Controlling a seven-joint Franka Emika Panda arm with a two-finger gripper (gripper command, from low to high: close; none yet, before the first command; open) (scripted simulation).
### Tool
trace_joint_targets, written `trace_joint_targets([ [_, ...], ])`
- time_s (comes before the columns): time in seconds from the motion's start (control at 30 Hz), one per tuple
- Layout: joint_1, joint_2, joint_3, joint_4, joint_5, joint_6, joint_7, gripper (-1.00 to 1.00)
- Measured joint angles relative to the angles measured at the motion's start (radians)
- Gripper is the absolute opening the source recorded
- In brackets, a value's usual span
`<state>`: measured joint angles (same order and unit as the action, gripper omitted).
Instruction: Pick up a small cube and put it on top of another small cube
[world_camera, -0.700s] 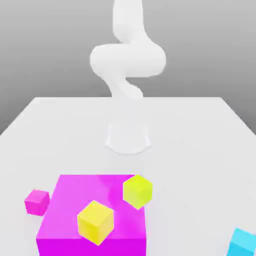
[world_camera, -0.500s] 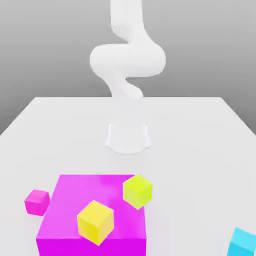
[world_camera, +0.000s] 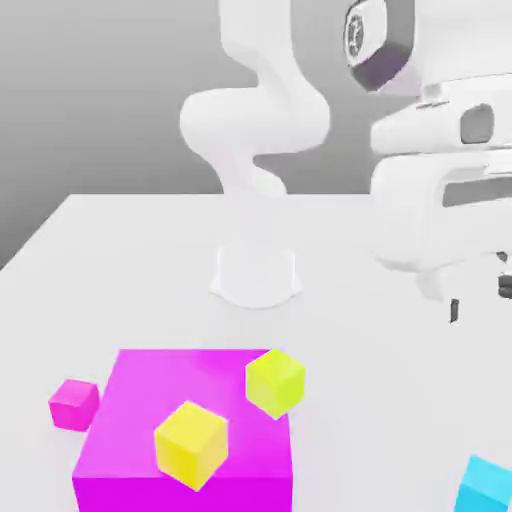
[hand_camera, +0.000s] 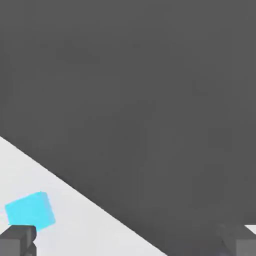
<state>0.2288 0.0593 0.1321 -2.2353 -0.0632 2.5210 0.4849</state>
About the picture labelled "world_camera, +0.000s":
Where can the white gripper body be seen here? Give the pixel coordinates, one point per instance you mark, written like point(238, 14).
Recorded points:
point(404, 216)

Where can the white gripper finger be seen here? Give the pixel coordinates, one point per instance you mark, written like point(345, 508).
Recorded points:
point(505, 285)
point(431, 284)

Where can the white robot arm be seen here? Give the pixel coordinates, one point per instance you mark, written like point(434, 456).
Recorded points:
point(256, 120)

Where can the small lime cube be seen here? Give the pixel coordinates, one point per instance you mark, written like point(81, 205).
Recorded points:
point(276, 382)

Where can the small cyan cube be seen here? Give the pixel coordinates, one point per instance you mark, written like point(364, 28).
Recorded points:
point(486, 486)

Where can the small yellow cube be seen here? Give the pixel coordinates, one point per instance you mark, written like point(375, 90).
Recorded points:
point(190, 444)

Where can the small magenta cube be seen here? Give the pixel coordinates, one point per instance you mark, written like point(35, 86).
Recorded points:
point(74, 406)

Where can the large magenta box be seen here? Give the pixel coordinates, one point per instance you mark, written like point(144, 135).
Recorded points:
point(132, 440)

